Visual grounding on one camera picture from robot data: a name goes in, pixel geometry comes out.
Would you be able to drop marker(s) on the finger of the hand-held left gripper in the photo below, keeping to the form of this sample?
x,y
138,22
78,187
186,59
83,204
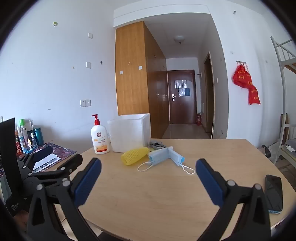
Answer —
x,y
67,165
40,154

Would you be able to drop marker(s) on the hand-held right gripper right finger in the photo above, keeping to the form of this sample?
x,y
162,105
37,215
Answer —
x,y
209,183

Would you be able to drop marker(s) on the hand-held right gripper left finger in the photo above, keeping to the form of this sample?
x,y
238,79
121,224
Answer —
x,y
87,183

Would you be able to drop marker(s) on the blue face mask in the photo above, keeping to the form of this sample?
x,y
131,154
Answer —
x,y
178,158
159,154

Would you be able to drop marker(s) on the yellow foam net sleeve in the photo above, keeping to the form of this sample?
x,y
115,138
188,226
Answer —
x,y
133,157

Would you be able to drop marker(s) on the white foam box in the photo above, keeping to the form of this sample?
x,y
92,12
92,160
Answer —
x,y
129,136

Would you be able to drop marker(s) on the grey cloth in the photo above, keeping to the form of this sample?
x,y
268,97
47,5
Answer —
x,y
155,144

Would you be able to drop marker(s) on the printed paper leaflet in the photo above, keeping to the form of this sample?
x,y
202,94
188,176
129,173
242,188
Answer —
x,y
47,161

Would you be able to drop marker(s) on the clear spray bottle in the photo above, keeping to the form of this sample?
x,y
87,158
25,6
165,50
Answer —
x,y
34,142

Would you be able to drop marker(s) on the small yellow figurine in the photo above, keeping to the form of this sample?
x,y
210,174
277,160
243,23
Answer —
x,y
29,144

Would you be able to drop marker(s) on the teal tumbler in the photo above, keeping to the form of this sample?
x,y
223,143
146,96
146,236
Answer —
x,y
39,136

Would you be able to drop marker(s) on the orange cap bottle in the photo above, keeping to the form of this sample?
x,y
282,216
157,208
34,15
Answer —
x,y
18,146

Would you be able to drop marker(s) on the white bottle blue label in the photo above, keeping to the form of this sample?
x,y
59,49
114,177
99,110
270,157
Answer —
x,y
23,143

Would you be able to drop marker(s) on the green cap spray can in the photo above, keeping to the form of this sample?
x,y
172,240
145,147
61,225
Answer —
x,y
22,124

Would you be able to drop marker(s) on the white lotion pump bottle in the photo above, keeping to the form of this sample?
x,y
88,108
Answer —
x,y
100,143

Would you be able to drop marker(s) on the red fire extinguisher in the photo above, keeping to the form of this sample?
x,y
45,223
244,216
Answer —
x,y
199,119

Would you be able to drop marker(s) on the dark floor bag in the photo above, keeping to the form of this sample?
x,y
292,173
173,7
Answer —
x,y
266,150

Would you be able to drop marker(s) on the black smartphone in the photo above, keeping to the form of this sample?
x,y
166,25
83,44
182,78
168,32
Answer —
x,y
274,192

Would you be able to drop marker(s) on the dark brown entrance door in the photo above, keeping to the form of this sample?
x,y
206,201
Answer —
x,y
182,109

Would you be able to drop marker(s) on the grey bedding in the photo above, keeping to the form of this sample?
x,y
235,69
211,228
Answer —
x,y
291,146

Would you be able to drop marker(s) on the blue door notice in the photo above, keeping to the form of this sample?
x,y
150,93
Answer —
x,y
187,92

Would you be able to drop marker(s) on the brown wooden board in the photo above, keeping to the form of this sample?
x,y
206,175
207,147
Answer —
x,y
284,120

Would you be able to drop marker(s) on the red printed cloth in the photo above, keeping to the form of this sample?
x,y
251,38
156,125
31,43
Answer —
x,y
254,96
241,77

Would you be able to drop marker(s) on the white door notice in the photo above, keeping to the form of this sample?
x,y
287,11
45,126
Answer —
x,y
180,83

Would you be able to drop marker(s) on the wooden wardrobe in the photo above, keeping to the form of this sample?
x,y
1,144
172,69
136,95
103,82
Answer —
x,y
131,69

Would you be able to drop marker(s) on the white metal bunk bed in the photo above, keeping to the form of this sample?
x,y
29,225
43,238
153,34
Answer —
x,y
281,69

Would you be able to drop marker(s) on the round ceiling lamp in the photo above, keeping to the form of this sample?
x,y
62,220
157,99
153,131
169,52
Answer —
x,y
179,39

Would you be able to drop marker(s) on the white wall socket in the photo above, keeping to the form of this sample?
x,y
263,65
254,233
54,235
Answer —
x,y
88,102
82,103

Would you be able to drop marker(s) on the brown side door frame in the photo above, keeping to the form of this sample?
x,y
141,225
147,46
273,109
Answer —
x,y
209,97

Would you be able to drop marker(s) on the metal wall hook rack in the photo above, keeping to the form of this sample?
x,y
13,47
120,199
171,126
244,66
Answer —
x,y
241,62

